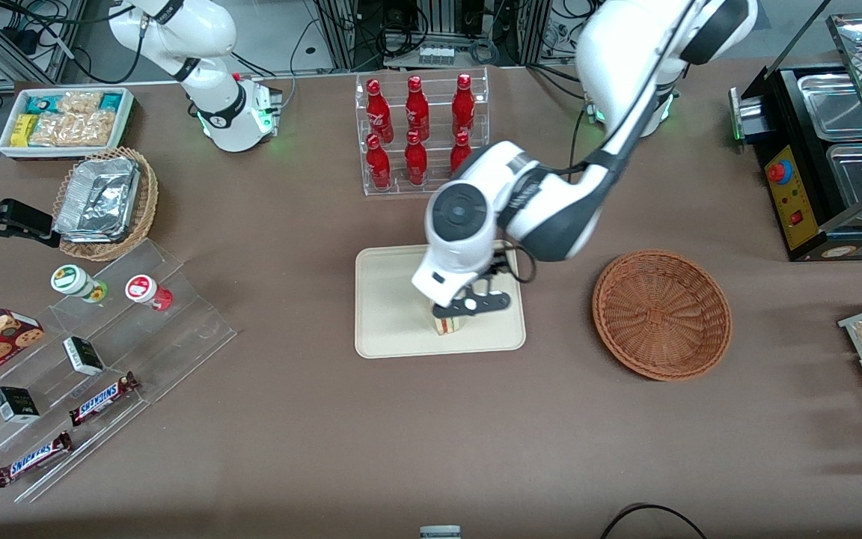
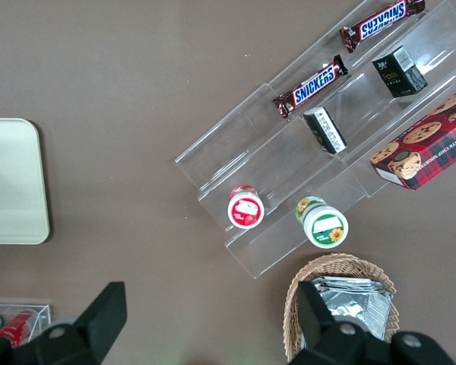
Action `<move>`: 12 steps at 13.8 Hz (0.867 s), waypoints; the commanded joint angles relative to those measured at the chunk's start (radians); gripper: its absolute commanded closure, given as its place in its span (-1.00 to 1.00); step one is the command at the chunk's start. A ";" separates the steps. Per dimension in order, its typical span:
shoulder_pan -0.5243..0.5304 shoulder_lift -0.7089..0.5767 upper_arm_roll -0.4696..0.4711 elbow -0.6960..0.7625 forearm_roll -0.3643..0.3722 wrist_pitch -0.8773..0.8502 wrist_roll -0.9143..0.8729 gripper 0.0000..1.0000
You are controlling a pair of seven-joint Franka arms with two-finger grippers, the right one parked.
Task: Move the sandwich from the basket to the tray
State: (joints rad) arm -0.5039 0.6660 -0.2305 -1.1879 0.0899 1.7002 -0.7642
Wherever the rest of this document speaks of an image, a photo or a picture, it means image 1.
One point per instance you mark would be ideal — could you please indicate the red cola bottle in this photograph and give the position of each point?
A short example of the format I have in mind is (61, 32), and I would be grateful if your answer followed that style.
(378, 163)
(378, 108)
(463, 105)
(415, 160)
(460, 153)
(417, 108)

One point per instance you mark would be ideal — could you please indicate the small black box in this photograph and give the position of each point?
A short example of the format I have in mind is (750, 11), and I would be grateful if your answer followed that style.
(16, 405)
(84, 356)

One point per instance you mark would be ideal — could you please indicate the beige plastic tray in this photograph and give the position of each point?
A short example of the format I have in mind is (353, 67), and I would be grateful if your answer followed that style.
(393, 314)

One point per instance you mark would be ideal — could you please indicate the green lid cup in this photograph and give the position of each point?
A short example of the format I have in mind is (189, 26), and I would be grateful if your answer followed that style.
(72, 281)

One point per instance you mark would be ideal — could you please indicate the small grey box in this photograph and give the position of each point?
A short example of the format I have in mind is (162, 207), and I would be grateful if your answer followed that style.
(440, 532)

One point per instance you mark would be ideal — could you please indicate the triangle sandwich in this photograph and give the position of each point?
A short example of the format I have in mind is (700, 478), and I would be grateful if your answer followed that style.
(450, 326)

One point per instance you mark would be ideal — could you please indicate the brown wicker basket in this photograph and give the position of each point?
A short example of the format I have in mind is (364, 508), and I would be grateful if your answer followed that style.
(663, 314)

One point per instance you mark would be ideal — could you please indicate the red lid cup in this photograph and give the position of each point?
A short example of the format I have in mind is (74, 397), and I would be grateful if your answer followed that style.
(143, 290)

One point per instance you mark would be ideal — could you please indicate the white power strip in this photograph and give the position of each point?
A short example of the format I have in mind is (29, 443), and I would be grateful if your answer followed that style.
(436, 55)

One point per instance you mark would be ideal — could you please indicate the yellow snack pack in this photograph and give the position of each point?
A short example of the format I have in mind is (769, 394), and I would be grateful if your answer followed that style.
(23, 129)

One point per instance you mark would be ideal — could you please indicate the red emergency stop knob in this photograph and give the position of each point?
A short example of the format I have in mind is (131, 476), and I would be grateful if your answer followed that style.
(778, 173)

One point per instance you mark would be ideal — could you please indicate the clear acrylic bottle rack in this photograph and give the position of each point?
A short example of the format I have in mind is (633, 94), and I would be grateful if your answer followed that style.
(401, 189)

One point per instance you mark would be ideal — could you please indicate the teal snack pack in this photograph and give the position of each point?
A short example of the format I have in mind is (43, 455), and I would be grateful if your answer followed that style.
(111, 100)
(40, 104)

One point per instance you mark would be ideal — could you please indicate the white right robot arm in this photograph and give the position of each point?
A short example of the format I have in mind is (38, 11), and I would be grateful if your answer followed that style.
(176, 30)

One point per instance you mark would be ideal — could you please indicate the black food warmer machine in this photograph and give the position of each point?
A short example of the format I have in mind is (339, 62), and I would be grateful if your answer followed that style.
(783, 112)

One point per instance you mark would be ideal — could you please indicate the light wicker basket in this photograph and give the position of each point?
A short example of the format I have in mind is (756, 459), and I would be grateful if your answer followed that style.
(143, 209)

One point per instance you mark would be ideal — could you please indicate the silver foil packets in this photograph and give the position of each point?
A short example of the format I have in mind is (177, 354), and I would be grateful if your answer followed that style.
(98, 198)

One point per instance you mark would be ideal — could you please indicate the clear acrylic step display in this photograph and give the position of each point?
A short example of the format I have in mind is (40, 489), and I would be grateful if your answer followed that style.
(176, 329)

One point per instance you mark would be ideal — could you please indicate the snickers chocolate bar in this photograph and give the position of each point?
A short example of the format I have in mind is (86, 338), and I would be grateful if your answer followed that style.
(32, 460)
(102, 399)

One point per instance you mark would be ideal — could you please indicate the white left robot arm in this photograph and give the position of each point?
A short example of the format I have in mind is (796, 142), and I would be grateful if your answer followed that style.
(625, 60)

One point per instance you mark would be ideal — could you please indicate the white rectangular snack bin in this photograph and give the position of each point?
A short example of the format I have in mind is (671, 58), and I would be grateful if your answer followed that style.
(8, 150)

